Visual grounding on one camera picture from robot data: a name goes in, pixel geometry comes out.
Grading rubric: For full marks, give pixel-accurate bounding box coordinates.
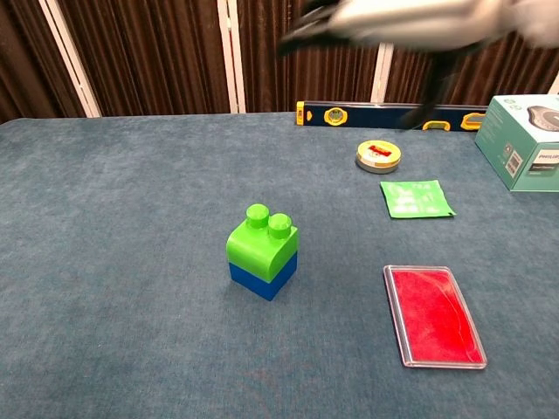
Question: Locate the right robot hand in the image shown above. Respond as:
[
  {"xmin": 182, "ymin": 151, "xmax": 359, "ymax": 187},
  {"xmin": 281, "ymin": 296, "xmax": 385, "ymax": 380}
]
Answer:
[{"xmin": 279, "ymin": 0, "xmax": 521, "ymax": 131}]

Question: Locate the green two-stud toy brick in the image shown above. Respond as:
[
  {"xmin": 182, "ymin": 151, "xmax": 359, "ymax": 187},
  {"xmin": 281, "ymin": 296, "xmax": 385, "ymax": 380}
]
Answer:
[{"xmin": 225, "ymin": 203, "xmax": 300, "ymax": 284}]

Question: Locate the green square sachet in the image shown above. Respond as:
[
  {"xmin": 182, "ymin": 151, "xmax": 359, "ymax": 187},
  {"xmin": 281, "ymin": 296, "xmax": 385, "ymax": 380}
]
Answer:
[{"xmin": 379, "ymin": 178, "xmax": 457, "ymax": 219}]

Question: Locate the blue and yellow spirit level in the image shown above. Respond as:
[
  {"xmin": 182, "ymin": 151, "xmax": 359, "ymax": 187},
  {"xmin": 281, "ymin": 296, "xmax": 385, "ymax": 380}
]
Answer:
[{"xmin": 295, "ymin": 100, "xmax": 489, "ymax": 133}]

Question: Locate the round cream tin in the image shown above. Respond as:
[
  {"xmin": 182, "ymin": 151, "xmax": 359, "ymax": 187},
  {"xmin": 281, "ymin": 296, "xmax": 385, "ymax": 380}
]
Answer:
[{"xmin": 355, "ymin": 139, "xmax": 404, "ymax": 175}]

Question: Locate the teal and white product box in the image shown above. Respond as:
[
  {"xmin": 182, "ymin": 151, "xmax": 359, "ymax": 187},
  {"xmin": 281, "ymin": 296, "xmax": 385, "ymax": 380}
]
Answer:
[{"xmin": 474, "ymin": 93, "xmax": 559, "ymax": 193}]

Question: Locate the dark brown curtain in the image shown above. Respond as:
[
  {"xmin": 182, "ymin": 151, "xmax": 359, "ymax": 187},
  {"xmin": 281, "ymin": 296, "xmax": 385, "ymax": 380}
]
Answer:
[{"xmin": 0, "ymin": 0, "xmax": 559, "ymax": 126}]

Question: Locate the clear case with red cloth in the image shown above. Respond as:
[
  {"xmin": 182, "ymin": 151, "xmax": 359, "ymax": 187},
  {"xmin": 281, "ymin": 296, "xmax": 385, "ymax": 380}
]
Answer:
[{"xmin": 383, "ymin": 264, "xmax": 488, "ymax": 370}]

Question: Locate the blue four-stud toy brick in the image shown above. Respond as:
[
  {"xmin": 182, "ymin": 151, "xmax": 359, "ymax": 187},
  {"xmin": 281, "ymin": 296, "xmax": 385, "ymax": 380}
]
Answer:
[{"xmin": 228, "ymin": 252, "xmax": 299, "ymax": 302}]

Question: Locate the blue carpet table mat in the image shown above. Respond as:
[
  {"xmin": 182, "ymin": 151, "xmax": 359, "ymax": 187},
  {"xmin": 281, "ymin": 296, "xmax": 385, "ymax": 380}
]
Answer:
[{"xmin": 0, "ymin": 111, "xmax": 559, "ymax": 419}]

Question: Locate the white partition post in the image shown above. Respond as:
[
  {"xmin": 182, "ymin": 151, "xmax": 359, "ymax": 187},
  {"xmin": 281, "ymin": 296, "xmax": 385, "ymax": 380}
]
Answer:
[
  {"xmin": 370, "ymin": 41, "xmax": 395, "ymax": 105},
  {"xmin": 217, "ymin": 0, "xmax": 246, "ymax": 114},
  {"xmin": 38, "ymin": 0, "xmax": 102, "ymax": 118}
]

